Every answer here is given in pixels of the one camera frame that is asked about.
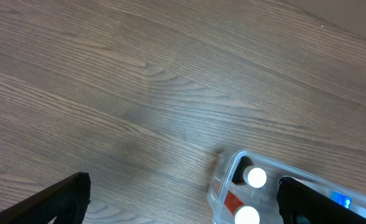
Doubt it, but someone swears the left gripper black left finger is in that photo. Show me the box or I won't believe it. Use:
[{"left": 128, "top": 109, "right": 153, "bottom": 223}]
[{"left": 0, "top": 172, "right": 91, "bottom": 224}]

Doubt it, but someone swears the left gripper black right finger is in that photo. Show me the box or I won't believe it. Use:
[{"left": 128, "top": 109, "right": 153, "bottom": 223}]
[{"left": 277, "top": 177, "right": 366, "bottom": 224}]

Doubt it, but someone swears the blue medicine box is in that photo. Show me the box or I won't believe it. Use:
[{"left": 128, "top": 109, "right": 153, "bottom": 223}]
[{"left": 330, "top": 190, "right": 352, "bottom": 209}]

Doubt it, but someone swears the orange tube with white cap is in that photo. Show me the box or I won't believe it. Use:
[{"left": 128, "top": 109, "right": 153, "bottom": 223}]
[{"left": 224, "top": 190, "right": 260, "bottom": 224}]

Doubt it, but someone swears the dark bottle with white cap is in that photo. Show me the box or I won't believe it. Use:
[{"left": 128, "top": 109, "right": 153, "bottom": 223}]
[{"left": 232, "top": 156, "right": 267, "bottom": 189}]

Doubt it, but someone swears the clear plastic container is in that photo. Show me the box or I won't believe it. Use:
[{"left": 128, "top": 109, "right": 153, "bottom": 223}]
[{"left": 207, "top": 150, "right": 366, "bottom": 224}]

